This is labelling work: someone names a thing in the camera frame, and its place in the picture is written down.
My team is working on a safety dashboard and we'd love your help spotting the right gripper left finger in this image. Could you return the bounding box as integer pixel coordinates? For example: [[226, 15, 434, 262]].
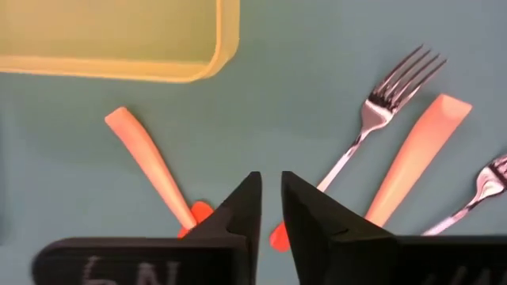
[[31, 170, 263, 285]]

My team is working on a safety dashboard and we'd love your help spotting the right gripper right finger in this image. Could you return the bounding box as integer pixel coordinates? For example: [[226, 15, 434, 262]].
[[280, 170, 507, 285]]

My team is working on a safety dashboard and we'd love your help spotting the wooden handled metal fork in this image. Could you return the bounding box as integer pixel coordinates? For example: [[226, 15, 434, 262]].
[[363, 93, 474, 228], [104, 105, 198, 231]]

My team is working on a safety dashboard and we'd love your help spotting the green table mat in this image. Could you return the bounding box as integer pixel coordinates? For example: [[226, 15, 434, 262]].
[[0, 0, 507, 285]]

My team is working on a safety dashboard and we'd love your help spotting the yellow plastic bin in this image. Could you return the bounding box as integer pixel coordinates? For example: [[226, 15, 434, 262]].
[[0, 0, 241, 84]]

